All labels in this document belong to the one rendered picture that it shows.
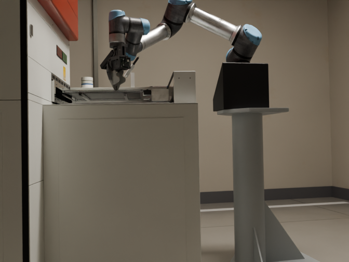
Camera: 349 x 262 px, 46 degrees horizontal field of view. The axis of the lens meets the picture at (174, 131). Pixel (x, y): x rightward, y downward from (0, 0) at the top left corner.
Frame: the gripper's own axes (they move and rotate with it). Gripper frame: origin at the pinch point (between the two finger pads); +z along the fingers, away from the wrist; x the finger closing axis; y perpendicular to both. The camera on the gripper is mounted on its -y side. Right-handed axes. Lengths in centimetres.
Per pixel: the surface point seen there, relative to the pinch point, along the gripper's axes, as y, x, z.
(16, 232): 10, -54, 55
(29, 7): 12, -49, -24
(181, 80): 34.2, 7.7, -0.6
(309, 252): 45, 107, 92
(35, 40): 5.8, -43.4, -14.2
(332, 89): -28, 338, -28
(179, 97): 33.5, 6.9, 6.9
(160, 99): 15.8, 13.9, 5.7
